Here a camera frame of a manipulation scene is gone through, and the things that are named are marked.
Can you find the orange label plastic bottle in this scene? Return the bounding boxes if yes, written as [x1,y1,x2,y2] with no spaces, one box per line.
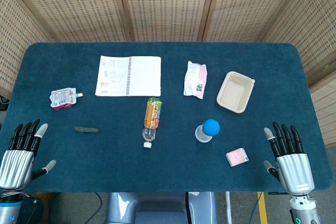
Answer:
[142,97,163,149]

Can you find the white vertical pole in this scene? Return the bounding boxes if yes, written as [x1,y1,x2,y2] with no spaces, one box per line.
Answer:
[225,191,233,224]

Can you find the blue ball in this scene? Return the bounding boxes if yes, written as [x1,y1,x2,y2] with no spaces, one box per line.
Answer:
[202,119,221,137]

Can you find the grey robot torso base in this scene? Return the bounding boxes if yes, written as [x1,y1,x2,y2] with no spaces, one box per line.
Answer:
[104,191,218,224]

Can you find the white pink snack packet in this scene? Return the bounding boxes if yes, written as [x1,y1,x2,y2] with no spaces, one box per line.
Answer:
[183,60,208,100]

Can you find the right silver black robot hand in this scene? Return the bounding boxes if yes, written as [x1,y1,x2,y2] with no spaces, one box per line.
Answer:
[263,121,316,196]

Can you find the beige paper food tray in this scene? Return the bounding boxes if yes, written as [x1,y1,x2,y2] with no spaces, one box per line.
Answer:
[216,71,256,114]

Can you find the small grey-green stick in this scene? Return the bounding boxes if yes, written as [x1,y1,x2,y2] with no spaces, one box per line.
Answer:
[74,126,99,134]

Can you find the woven bamboo screen panel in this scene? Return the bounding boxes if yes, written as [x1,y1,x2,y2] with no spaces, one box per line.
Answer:
[0,0,52,99]
[115,0,218,42]
[202,0,307,42]
[262,0,336,146]
[5,0,131,43]

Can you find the open spiral notebook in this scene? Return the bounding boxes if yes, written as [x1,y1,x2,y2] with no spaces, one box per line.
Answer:
[94,55,162,98]

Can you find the blue floor cable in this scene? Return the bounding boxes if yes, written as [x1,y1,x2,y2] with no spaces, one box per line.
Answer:
[248,192,261,224]
[93,191,103,218]

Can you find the white spouted drink pouch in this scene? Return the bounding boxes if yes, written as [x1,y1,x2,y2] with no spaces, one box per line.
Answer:
[50,87,84,111]

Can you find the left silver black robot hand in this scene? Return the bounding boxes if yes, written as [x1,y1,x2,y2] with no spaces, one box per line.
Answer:
[0,119,57,191]

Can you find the pink tissue pack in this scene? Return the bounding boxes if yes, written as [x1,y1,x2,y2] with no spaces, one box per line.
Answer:
[225,147,249,167]

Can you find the white plastic cup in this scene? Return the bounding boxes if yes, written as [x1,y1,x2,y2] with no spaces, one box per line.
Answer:
[195,124,215,143]

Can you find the dark blue table mat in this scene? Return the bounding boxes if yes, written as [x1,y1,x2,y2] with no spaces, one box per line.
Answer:
[0,41,333,193]

